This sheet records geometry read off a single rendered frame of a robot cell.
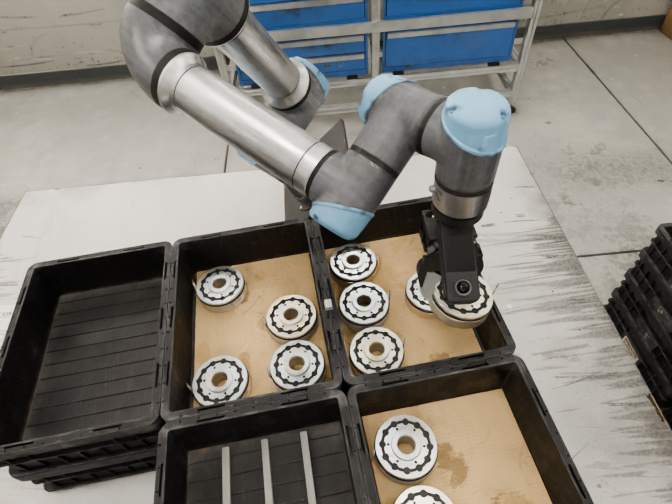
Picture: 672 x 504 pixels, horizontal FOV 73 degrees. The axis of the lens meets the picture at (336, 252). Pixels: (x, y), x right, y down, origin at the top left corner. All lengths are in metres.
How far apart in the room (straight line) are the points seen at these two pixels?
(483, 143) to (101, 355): 0.83
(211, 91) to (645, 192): 2.39
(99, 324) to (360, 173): 0.71
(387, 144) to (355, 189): 0.07
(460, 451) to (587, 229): 1.75
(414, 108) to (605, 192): 2.16
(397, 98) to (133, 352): 0.72
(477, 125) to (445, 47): 2.25
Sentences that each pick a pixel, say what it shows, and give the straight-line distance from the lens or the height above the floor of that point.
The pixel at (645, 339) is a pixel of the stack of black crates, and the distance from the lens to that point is 1.80.
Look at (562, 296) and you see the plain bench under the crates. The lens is 1.23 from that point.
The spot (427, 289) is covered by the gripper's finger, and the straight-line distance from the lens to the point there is 0.75.
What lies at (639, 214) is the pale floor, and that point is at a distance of 2.63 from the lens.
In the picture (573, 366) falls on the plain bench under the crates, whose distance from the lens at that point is 1.13.
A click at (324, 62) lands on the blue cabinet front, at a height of 0.41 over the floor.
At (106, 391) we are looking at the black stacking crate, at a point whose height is 0.83.
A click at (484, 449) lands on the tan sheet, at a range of 0.87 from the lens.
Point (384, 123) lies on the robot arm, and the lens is 0.59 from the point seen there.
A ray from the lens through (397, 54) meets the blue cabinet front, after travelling 2.72.
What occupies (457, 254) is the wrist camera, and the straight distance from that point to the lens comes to 0.64.
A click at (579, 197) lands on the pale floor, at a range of 2.60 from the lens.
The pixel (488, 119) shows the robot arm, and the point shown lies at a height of 1.35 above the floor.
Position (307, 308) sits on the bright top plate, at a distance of 0.94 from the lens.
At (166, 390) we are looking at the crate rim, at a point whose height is 0.93.
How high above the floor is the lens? 1.64
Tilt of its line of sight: 50 degrees down
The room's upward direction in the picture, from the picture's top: 5 degrees counter-clockwise
